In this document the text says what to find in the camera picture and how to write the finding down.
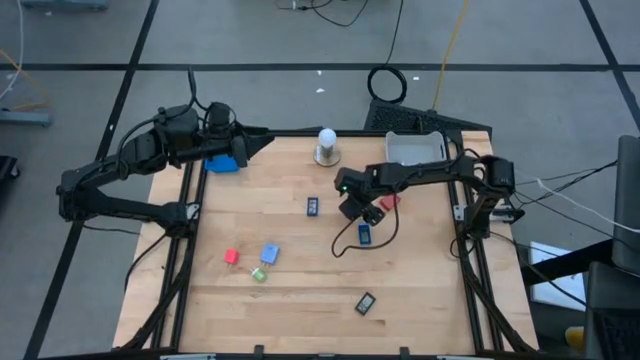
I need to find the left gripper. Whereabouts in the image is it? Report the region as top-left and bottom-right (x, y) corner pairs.
(199, 124), (275, 170)

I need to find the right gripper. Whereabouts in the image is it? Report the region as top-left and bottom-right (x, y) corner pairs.
(333, 166), (387, 226)

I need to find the black framed small display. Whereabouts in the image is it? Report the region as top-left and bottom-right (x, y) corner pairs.
(354, 291), (377, 317)

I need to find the light blue wall charger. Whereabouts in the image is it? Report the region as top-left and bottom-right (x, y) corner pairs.
(258, 242), (281, 269)

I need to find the blue plastic bin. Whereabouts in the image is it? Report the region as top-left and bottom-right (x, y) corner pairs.
(203, 154), (241, 175)

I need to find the white bulb lamp brass stand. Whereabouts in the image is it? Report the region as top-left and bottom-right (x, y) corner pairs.
(312, 127), (343, 168)

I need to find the light grey plastic bin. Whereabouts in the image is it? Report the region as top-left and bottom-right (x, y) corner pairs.
(383, 130), (449, 167)

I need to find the black perforated panel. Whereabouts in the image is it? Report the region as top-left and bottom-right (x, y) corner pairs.
(363, 98), (494, 135)

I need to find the white paper sheet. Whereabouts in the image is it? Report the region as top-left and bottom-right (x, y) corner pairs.
(529, 242), (587, 312)

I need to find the black diagonal beam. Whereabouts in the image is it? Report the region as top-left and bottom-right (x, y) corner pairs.
(519, 238), (616, 286)

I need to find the grey metal foot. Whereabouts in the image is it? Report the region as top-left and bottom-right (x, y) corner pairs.
(19, 0), (110, 11)
(0, 110), (53, 127)

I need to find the yellow object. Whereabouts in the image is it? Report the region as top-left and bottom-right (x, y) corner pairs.
(564, 325), (586, 351)

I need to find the black floor object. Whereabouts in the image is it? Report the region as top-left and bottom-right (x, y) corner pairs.
(0, 155), (21, 182)

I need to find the black laptop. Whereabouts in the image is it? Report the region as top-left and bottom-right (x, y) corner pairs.
(582, 260), (640, 360)

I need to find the dark grey monitor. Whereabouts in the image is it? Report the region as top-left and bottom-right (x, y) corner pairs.
(610, 133), (640, 275)

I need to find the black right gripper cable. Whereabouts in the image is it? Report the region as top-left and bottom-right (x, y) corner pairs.
(330, 197), (401, 260)

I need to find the black aluminium table frame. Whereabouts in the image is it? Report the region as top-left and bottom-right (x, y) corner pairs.
(119, 128), (539, 360)

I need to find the black floor cable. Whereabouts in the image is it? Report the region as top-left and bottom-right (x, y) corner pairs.
(276, 0), (371, 29)

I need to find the black cable with coil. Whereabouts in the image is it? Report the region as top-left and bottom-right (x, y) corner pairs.
(366, 0), (409, 105)

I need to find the black base cable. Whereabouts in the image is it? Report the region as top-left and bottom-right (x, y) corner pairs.
(123, 232), (167, 291)

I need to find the yellow hanging cable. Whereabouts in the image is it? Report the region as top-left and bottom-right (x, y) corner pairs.
(430, 0), (471, 112)

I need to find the orange floor cable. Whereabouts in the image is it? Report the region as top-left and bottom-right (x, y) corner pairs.
(0, 48), (51, 112)

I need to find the white charging cable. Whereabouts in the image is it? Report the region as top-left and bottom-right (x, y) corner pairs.
(536, 178), (640, 235)

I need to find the white floor cable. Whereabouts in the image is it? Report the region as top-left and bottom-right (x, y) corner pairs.
(0, 0), (25, 101)

